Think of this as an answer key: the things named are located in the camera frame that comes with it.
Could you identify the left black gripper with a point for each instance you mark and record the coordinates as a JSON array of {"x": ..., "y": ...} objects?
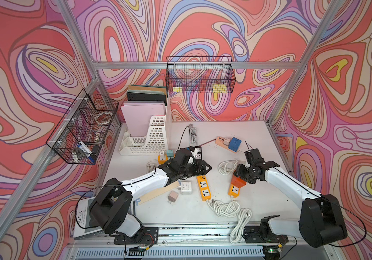
[{"x": 199, "y": 170}]

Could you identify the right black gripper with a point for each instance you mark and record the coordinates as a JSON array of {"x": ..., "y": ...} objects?
[{"x": 238, "y": 171}]

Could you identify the black power strip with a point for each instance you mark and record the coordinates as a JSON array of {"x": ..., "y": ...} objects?
[{"x": 197, "y": 153}]

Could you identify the white cube socket adapter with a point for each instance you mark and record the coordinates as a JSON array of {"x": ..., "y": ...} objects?
[{"x": 186, "y": 188}]

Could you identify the pink small plug adapter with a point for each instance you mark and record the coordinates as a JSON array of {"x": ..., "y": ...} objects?
[{"x": 173, "y": 196}]

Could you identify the orange power strip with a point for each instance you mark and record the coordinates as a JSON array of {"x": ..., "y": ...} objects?
[{"x": 233, "y": 191}]

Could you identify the orange cube socket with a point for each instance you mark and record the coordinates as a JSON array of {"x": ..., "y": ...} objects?
[{"x": 237, "y": 182}]

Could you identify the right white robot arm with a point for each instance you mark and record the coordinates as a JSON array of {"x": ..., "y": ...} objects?
[{"x": 321, "y": 221}]

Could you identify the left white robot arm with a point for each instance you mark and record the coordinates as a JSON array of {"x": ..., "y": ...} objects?
[{"x": 110, "y": 208}]

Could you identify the teal plug adapter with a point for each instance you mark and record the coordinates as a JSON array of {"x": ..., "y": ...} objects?
[{"x": 170, "y": 154}]

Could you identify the blue cube socket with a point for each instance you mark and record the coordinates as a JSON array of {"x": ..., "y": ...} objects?
[{"x": 234, "y": 144}]

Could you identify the pink power strip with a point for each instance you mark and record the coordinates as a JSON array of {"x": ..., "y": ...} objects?
[{"x": 219, "y": 142}]

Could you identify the yellow power strip with adapters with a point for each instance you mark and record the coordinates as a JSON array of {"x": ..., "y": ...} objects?
[{"x": 162, "y": 162}]

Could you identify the white plastic file organizer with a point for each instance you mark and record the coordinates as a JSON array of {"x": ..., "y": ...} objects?
[{"x": 156, "y": 140}]

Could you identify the pink folder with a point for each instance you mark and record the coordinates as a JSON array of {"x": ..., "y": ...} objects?
[{"x": 137, "y": 115}]

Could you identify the dark books stack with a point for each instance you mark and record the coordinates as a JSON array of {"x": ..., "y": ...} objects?
[{"x": 147, "y": 93}]

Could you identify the black white magazine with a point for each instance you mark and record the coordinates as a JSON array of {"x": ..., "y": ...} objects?
[{"x": 87, "y": 225}]

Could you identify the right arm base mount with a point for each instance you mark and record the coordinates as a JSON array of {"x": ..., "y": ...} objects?
[{"x": 258, "y": 234}]

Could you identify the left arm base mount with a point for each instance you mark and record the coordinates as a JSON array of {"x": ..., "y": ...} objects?
[{"x": 145, "y": 236}]

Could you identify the black wire basket back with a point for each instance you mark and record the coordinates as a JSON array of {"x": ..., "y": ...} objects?
[{"x": 200, "y": 74}]

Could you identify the black wire basket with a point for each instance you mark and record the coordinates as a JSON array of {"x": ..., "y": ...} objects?
[
  {"x": 81, "y": 134},
  {"x": 200, "y": 74}
]

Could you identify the black wire basket left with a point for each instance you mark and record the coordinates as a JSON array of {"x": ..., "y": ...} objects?
[{"x": 81, "y": 134}]

